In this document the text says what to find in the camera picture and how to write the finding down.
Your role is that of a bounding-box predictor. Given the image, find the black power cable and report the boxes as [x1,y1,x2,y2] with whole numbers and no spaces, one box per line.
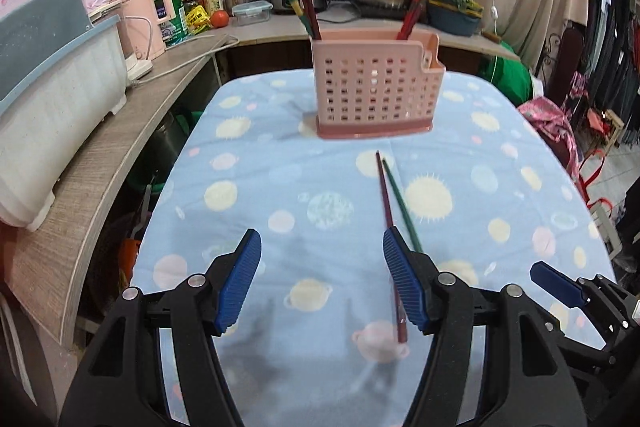
[327,0,362,23]

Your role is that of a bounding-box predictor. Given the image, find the hanging clothes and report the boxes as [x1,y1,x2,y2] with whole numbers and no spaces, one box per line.
[582,0,640,134]

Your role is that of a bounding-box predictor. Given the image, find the blue plastic basin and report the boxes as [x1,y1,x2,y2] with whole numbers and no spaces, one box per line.
[427,2,484,38]

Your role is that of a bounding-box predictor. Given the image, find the green bag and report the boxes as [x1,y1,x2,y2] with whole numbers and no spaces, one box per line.
[477,39,534,104]

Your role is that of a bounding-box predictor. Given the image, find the pink perforated utensil basket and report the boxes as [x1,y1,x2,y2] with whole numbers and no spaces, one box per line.
[310,32,446,142]

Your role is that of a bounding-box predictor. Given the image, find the black induction cooktop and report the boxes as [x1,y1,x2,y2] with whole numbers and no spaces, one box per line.
[350,0,431,20]

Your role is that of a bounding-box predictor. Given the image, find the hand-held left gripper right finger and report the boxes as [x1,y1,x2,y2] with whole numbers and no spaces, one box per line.
[383,227,587,427]

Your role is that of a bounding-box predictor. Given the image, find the yellow colander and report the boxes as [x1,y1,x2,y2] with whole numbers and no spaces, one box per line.
[430,0,484,16]

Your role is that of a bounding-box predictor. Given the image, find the glass container with blue lid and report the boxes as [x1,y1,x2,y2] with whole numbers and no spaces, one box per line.
[230,0,274,27]

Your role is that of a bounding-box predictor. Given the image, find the pink floral cloth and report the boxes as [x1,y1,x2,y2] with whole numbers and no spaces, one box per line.
[517,99,581,174]

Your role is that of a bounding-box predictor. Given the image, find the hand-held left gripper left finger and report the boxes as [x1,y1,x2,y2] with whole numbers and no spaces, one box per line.
[60,229,263,427]

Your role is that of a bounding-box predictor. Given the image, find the purple chopstick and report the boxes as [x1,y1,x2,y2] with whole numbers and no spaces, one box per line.
[375,150,409,344]

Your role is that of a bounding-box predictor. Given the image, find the blue planet print tablecloth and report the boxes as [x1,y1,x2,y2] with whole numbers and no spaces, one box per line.
[130,69,619,427]

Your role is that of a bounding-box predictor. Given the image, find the green chopstick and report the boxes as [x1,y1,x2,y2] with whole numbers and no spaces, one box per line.
[282,0,314,40]
[381,159,424,254]

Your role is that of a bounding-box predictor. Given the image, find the white power cable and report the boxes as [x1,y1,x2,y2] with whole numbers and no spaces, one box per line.
[127,34,241,83]

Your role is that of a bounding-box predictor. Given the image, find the yellow packet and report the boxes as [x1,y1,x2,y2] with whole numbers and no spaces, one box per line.
[184,4,210,33]

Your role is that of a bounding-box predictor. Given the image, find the wooden counter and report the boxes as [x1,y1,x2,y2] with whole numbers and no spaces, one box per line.
[10,1,521,349]

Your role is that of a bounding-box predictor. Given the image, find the pink electric kettle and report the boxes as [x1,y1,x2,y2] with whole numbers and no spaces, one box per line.
[117,0,174,58]

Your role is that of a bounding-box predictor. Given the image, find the white kitchen appliance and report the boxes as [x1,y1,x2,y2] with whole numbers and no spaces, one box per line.
[117,14,154,80]

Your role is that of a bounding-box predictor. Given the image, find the red chopstick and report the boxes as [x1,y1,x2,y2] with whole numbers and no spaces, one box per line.
[403,0,431,42]
[396,0,425,42]

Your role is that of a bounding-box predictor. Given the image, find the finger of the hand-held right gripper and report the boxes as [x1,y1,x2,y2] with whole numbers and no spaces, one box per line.
[529,260,627,346]

